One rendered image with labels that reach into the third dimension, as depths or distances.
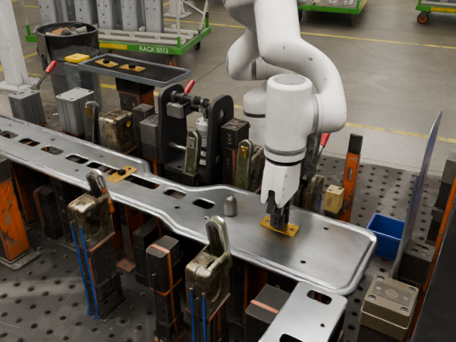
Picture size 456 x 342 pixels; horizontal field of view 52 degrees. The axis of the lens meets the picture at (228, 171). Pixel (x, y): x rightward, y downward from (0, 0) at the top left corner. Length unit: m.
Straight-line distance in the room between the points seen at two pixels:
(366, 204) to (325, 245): 0.72
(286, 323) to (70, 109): 0.97
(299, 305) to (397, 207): 0.93
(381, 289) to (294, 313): 0.16
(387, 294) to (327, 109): 0.35
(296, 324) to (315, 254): 0.20
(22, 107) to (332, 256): 1.17
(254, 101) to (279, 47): 0.67
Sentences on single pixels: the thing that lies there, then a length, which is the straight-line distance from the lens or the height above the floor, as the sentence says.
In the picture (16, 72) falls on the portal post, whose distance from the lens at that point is 5.11.
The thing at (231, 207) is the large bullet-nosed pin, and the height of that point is 1.03.
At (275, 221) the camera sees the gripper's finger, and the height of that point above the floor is 1.04.
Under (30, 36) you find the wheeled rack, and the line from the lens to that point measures 5.95.
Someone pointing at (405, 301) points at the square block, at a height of 1.06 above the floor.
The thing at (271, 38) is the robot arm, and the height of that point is 1.40.
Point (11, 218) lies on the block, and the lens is 1.49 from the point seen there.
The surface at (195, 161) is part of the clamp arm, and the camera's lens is 1.27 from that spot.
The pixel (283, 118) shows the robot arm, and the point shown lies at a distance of 0.88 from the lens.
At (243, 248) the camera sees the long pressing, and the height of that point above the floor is 1.00.
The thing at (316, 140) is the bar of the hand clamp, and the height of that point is 1.17.
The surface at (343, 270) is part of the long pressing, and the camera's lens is 0.98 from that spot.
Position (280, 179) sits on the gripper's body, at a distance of 0.93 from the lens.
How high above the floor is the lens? 1.65
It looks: 30 degrees down
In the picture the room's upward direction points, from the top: straight up
